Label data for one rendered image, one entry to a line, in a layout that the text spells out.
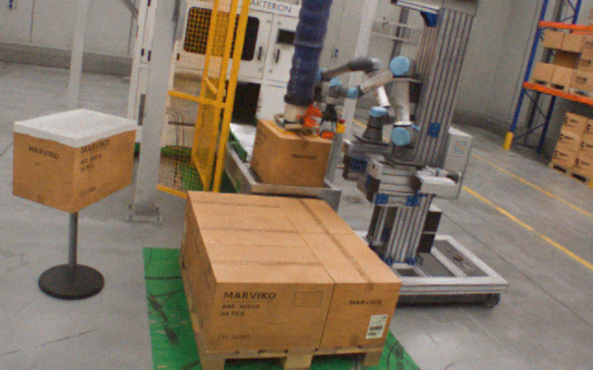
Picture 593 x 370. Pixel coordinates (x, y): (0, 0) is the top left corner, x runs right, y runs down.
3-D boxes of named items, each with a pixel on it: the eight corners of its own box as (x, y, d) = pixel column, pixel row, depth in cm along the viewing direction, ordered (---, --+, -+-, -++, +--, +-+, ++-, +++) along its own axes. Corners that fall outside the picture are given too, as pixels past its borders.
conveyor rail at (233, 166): (203, 130, 569) (205, 114, 564) (207, 131, 571) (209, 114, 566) (246, 209, 362) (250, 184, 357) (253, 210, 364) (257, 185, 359)
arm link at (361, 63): (363, 68, 361) (313, 84, 394) (372, 69, 369) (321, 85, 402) (360, 52, 361) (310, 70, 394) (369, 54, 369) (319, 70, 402)
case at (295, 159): (249, 165, 418) (258, 118, 407) (295, 169, 433) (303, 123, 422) (271, 191, 365) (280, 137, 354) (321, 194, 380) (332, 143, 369)
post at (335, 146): (312, 230, 455) (335, 122, 427) (320, 230, 457) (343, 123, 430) (315, 233, 449) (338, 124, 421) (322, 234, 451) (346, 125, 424)
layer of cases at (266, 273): (181, 244, 347) (187, 190, 336) (313, 248, 382) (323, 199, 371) (207, 351, 240) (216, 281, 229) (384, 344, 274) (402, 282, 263)
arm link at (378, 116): (363, 123, 364) (367, 105, 360) (373, 123, 374) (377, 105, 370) (377, 128, 357) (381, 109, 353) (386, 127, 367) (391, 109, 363)
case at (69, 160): (77, 169, 312) (82, 108, 301) (132, 184, 305) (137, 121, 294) (11, 195, 255) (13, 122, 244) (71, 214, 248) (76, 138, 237)
